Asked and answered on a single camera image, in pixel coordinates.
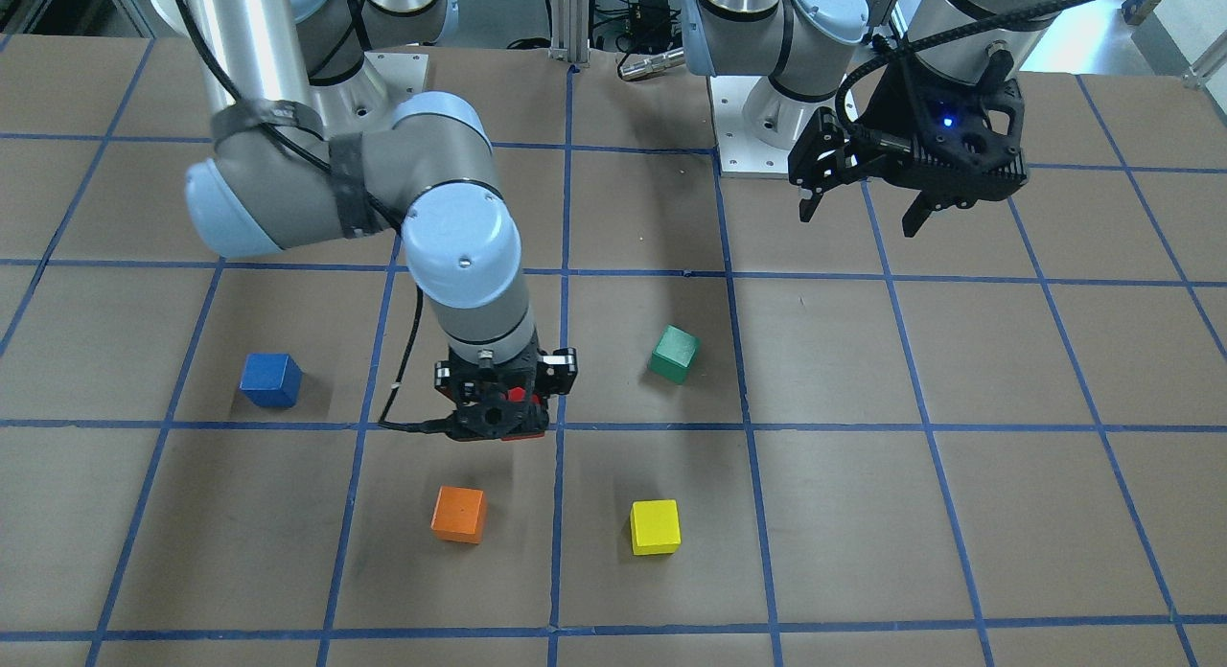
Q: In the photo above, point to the yellow wooden block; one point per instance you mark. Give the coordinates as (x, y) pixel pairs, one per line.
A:
(655, 527)

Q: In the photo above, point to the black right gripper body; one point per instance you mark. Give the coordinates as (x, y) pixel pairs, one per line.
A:
(563, 371)

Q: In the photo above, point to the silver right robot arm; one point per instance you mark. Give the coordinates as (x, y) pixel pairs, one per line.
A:
(313, 142)

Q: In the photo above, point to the green wooden block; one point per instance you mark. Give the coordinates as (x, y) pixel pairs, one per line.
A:
(674, 354)

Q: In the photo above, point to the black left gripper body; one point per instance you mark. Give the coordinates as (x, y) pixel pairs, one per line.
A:
(898, 108)

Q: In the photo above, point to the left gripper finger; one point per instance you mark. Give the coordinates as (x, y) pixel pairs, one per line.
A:
(809, 201)
(921, 209)

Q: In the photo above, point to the aluminium frame post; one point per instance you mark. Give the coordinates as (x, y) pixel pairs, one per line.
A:
(569, 31)

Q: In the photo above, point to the orange wooden block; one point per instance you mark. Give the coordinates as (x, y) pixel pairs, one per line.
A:
(459, 515)

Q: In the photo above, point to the blue wooden block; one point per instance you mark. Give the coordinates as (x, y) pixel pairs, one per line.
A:
(271, 379)

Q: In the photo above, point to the red wooden block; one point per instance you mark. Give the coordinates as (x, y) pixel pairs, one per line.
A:
(527, 429)

